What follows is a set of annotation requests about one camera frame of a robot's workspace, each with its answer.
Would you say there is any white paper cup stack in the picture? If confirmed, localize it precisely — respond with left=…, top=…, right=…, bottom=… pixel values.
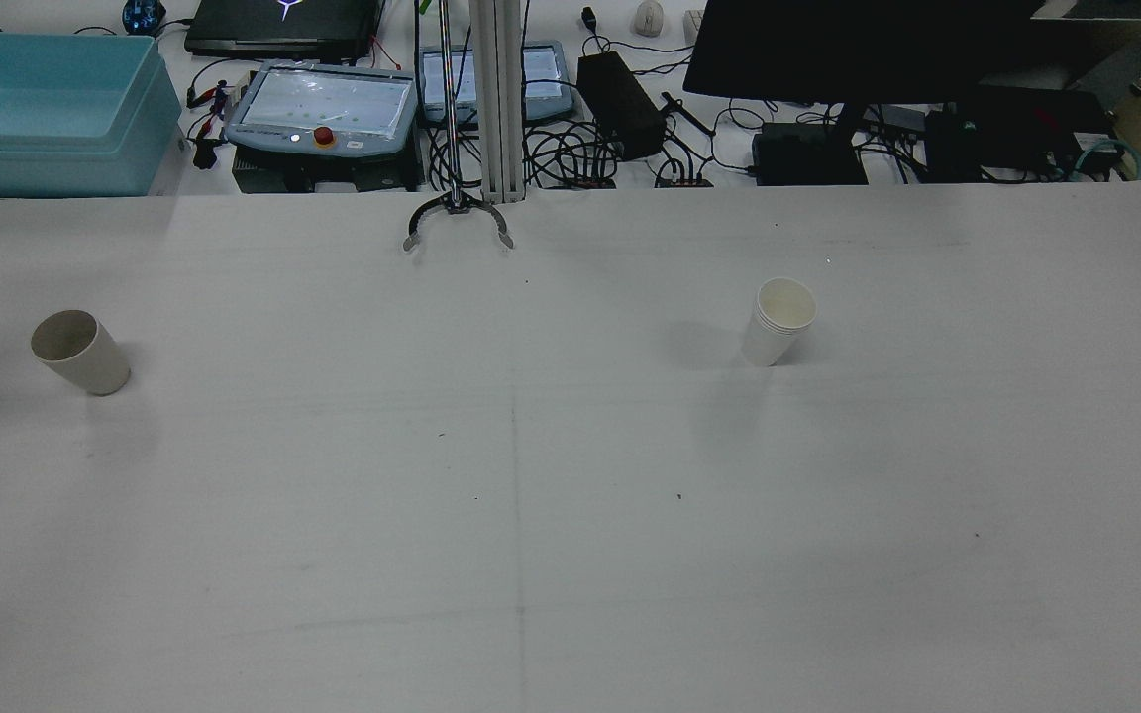
left=740, top=277, right=818, bottom=368

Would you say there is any beige paper cup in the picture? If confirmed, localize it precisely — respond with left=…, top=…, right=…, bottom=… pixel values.
left=30, top=309, right=132, bottom=397

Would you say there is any black power brick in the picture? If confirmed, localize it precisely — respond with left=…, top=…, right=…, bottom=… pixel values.
left=576, top=51, right=668, bottom=161

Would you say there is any grey blue teach pendant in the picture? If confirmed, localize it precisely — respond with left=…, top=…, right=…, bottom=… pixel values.
left=419, top=40, right=576, bottom=125
left=224, top=59, right=420, bottom=161

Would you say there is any flat black box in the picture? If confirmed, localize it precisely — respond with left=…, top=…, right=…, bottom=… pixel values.
left=751, top=121, right=869, bottom=187

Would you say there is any black controller box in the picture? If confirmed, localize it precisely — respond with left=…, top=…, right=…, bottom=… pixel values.
left=231, top=153, right=425, bottom=195

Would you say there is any black monitor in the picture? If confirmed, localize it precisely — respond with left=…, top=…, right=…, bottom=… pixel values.
left=681, top=0, right=1047, bottom=186

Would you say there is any plastic bag with clip leads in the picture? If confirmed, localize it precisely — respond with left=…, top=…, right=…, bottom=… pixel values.
left=184, top=77, right=255, bottom=122

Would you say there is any black laptop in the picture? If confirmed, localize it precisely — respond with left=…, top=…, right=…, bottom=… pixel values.
left=184, top=0, right=383, bottom=62

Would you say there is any black electronics box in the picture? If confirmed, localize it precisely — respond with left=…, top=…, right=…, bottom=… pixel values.
left=925, top=84, right=1116, bottom=181

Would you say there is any light blue plastic bin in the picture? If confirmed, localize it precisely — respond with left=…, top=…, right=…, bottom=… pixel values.
left=0, top=30, right=183, bottom=199

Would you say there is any aluminium frame post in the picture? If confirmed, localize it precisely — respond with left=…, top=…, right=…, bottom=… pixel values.
left=468, top=0, right=529, bottom=204

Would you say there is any teal cable coil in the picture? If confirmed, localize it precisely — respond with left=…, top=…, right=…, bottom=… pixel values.
left=1076, top=139, right=1141, bottom=181

